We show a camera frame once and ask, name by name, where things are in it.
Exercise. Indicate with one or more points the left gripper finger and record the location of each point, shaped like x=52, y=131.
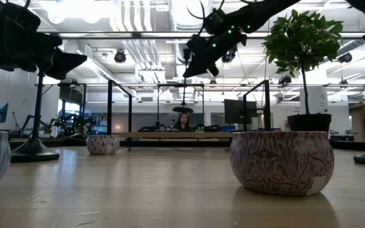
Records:
x=63, y=63
x=14, y=50

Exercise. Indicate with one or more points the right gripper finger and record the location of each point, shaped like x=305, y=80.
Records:
x=203, y=60

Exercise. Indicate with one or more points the white red speckled candle tin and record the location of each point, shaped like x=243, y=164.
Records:
x=102, y=145

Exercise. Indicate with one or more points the background black robot arm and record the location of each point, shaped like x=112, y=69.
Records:
x=71, y=123

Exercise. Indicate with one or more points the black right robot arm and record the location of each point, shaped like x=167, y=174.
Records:
x=265, y=9

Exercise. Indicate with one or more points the black ceiling spotlight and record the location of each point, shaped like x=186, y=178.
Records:
x=345, y=57
x=230, y=57
x=120, y=56

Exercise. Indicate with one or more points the black background monitor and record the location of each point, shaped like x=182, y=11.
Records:
x=234, y=111

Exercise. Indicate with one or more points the blue screen monitor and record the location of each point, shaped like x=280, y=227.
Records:
x=1, y=113

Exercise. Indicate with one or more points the person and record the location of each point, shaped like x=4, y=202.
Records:
x=182, y=123

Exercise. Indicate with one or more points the green leafy small tree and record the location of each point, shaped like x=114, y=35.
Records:
x=299, y=41

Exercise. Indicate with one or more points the wooden riser shelf black legs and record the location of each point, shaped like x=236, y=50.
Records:
x=170, y=135

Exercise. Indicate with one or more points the black plant pot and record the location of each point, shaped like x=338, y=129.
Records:
x=309, y=123

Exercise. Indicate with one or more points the black background rig frame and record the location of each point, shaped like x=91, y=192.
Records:
x=84, y=104
x=170, y=85

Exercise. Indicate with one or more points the black metal rig frame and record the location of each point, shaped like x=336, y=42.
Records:
x=176, y=144

